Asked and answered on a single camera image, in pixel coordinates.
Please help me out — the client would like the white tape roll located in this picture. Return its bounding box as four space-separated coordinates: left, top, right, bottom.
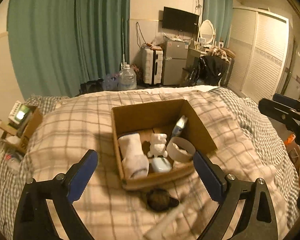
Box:
166 137 196 163

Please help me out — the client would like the black sock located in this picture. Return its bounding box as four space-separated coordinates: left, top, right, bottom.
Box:
146 189 180 212

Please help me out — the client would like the white plush toy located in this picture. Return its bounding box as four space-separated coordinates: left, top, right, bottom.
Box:
147 133 168 158

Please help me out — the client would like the grey white sock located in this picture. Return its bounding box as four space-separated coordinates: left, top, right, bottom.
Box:
118 133 149 179

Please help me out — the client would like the green checkered bed sheet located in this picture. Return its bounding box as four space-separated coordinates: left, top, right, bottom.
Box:
0 88 299 239

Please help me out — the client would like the small plastic bottle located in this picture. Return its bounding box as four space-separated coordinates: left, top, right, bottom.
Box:
5 153 21 172

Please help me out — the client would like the white louvered wardrobe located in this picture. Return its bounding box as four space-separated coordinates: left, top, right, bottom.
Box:
228 7 289 102

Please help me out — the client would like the black jacket on chair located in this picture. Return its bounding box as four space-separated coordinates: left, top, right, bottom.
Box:
183 55 229 86

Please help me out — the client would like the brown cardboard box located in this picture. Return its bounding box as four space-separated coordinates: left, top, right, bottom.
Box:
111 99 217 191

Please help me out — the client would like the beige plaid blanket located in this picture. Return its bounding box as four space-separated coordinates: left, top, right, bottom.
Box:
21 88 299 239

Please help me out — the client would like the dressing table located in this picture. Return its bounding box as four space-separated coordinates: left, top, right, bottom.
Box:
186 47 236 86

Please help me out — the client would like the white oval mirror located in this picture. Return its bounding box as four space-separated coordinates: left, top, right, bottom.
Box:
199 20 216 44

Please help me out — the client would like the small cardboard box with items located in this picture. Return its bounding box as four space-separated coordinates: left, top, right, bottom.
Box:
0 100 43 154

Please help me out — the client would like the silver mini fridge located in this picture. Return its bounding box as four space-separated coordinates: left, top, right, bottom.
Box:
161 40 188 86

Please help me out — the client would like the green curtain right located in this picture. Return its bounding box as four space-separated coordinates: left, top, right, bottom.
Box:
202 0 233 47

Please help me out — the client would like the green curtain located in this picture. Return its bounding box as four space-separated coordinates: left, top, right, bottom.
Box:
202 0 233 47
7 0 130 98

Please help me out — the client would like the white suitcase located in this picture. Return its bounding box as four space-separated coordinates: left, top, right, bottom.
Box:
142 48 163 85

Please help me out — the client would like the large water bottle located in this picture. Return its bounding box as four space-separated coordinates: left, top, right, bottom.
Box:
119 64 137 90

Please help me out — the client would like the green curtain left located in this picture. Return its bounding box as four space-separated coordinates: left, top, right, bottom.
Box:
7 0 130 98

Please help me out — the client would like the black wall television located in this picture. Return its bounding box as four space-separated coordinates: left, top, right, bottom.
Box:
162 7 199 34

